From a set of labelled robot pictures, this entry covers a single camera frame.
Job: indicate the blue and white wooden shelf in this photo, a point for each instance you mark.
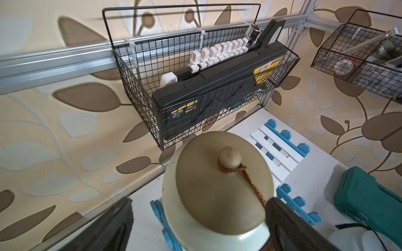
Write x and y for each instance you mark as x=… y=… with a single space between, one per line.
x=279 y=163

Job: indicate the back black wire basket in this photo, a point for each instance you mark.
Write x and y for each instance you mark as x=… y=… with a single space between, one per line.
x=142 y=62

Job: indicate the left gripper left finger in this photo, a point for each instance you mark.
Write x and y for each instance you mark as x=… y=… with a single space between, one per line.
x=110 y=232

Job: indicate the cream jar with tan lid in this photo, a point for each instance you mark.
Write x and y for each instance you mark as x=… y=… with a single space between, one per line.
x=216 y=194

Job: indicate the right black wire basket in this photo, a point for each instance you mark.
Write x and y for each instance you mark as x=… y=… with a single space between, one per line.
x=365 y=51

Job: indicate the black wire basket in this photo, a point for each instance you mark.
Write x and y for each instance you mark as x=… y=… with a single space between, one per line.
x=365 y=51
x=142 y=62

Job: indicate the white socket bit rail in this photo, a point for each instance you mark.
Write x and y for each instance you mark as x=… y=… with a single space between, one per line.
x=206 y=58

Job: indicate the white ceramic jar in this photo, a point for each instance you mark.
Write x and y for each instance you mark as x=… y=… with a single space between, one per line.
x=358 y=237

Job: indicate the green plastic tool case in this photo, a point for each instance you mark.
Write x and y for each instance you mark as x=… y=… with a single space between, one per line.
x=363 y=199

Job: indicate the black and yellow tool case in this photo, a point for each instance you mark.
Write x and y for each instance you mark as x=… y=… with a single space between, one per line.
x=224 y=86

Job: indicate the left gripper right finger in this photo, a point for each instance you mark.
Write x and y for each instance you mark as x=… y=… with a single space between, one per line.
x=289 y=232

